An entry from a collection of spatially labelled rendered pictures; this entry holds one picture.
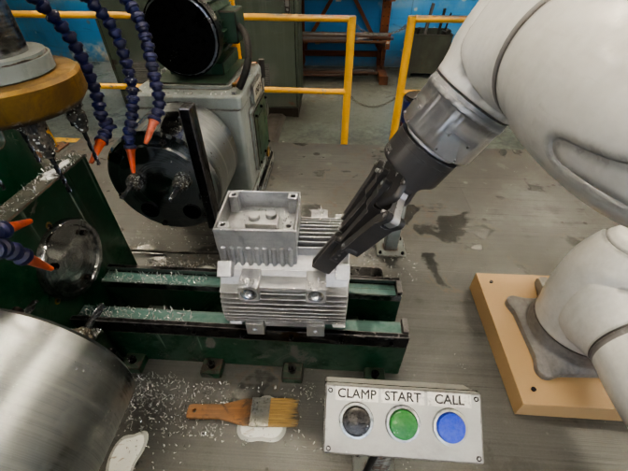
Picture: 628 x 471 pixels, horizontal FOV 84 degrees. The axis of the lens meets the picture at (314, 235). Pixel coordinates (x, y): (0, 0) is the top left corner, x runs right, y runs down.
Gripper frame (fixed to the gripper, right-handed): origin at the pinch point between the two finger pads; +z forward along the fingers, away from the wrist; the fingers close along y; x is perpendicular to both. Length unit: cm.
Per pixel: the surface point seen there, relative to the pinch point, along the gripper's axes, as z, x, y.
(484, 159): -2, 66, -89
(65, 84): -1.9, -39.0, -5.2
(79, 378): 14.7, -22.5, 19.6
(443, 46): -2, 151, -457
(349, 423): 2.6, 4.3, 21.2
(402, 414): -0.8, 8.7, 20.2
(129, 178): 25.1, -35.3, -24.1
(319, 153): 31, 10, -89
